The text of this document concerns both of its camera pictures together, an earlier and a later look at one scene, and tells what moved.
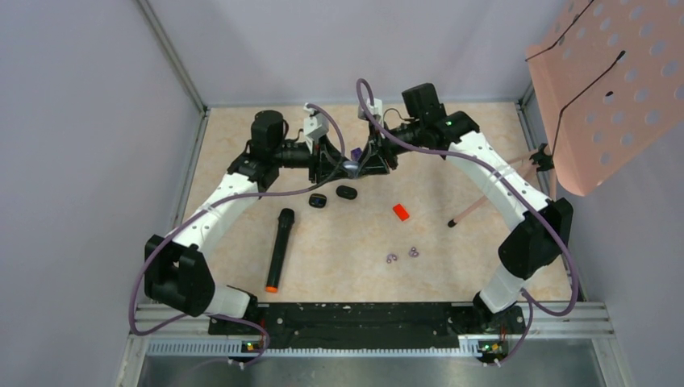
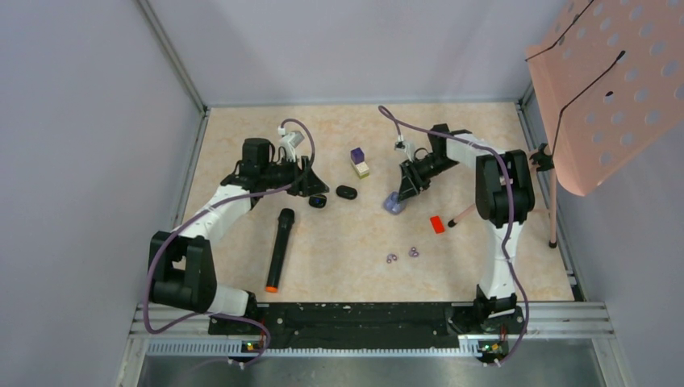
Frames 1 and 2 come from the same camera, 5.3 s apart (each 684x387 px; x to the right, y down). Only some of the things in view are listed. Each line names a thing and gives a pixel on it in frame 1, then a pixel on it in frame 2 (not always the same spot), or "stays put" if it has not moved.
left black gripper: x=326 y=162 -> x=305 y=182
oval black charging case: x=347 y=192 stays put
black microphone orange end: x=286 y=218 stays put
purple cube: x=356 y=154 stays put
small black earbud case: x=317 y=201 stays put
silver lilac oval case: x=352 y=166 -> x=393 y=205
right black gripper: x=379 y=158 -> x=412 y=183
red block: x=400 y=212 -> x=437 y=224
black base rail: x=370 y=326 stays put
